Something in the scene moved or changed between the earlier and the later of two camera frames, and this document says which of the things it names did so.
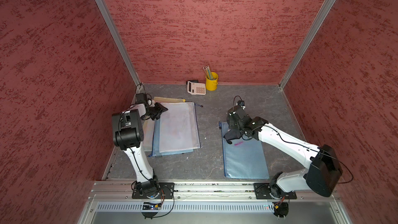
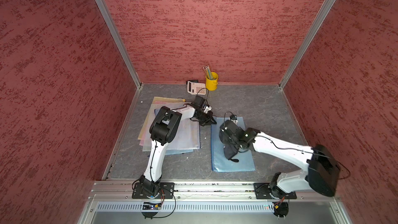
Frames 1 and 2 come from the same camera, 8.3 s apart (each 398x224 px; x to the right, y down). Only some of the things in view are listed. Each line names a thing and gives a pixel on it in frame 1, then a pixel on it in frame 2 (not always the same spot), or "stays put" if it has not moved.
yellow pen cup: (211, 84) stays put
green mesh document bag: (148, 129) to (158, 99)
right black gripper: (231, 125) to (223, 139)
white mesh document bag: (178, 127) stays put
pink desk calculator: (195, 87) stays put
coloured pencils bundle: (207, 70) stays put
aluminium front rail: (111, 202) stays put
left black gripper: (160, 110) to (211, 122)
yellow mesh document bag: (160, 99) stays put
